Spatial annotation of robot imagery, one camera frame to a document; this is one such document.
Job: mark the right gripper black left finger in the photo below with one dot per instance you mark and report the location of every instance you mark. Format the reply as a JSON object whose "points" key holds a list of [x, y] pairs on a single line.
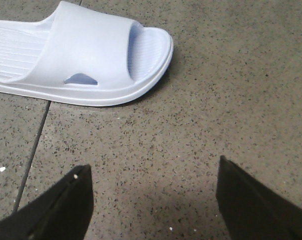
{"points": [[62, 212]]}

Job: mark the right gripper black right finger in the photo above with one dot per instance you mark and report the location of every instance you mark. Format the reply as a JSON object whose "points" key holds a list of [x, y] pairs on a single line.
{"points": [[251, 210]]}

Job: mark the light blue slipper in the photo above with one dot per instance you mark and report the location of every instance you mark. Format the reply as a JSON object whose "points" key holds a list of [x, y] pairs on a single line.
{"points": [[82, 57]]}

